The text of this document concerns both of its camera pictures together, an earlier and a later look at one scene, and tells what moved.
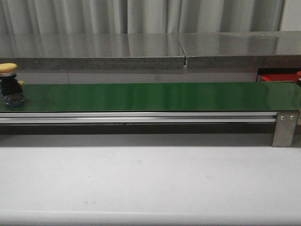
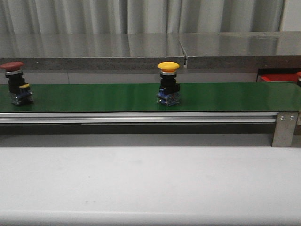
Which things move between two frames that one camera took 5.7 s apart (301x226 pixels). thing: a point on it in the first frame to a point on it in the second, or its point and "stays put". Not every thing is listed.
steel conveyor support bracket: (285, 126) stays put
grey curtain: (26, 17) stays put
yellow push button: (11, 88) to (168, 94)
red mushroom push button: (298, 75) stays put
